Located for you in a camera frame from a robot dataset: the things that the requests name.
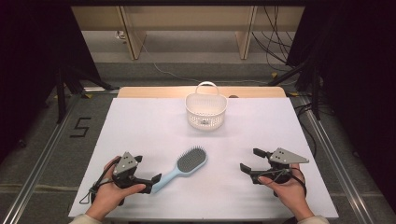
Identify white table mat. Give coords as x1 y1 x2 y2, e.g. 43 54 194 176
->
68 97 340 220

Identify metal floor rail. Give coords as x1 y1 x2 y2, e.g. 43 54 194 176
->
293 95 375 224
0 92 84 224

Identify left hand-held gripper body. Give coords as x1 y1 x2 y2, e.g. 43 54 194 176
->
111 151 153 195

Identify beige wooden bench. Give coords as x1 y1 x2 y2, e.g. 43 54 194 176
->
70 5 306 61

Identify bundle of black cables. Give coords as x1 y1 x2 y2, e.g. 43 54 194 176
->
251 5 297 73

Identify person's right hand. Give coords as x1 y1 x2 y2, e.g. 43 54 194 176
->
257 167 316 222

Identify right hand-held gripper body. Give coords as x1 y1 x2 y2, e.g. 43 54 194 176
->
250 147 310 185

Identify white plastic basket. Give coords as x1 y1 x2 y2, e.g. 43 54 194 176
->
185 80 229 131

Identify person's left hand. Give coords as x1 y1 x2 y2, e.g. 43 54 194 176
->
85 156 147 222

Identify black tripod stand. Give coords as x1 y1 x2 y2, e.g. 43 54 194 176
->
267 59 322 121
55 65 120 125

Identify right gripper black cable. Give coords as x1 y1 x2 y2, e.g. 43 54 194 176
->
290 167 308 198

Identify wooden table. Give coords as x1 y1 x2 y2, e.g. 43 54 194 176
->
117 86 288 99

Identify light blue hairbrush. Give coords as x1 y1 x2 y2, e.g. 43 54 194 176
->
149 147 208 195

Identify black curtain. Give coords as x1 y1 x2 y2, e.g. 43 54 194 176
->
285 0 396 213
0 0 102 162

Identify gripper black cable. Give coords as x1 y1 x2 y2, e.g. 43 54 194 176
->
78 158 121 205
290 167 308 198

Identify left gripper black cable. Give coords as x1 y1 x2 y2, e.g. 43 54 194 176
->
78 158 121 205

